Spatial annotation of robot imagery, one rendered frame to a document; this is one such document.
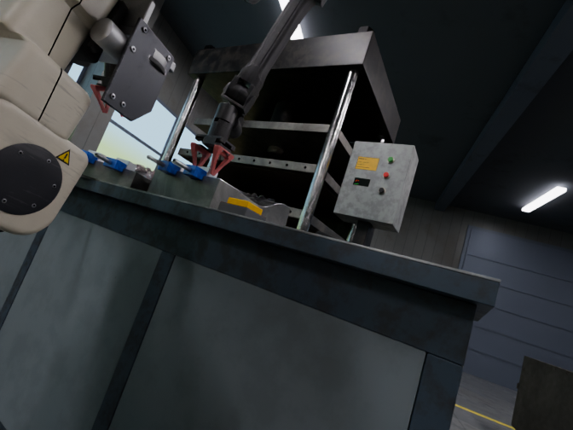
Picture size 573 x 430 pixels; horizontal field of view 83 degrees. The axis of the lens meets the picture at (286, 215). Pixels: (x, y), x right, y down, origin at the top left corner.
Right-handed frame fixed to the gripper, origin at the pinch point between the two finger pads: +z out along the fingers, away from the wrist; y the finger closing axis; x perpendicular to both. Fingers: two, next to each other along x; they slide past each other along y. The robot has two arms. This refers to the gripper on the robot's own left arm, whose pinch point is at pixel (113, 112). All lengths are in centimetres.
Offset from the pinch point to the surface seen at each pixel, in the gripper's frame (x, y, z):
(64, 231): 3.6, 15.1, 40.7
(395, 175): -87, -79, 8
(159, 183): -0.4, -17.6, 17.3
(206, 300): 19, -49, 34
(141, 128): -265, 240, 34
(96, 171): 2.5, 3.0, 18.2
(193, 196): 3.7, -32.6, 16.8
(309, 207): -72, -46, 30
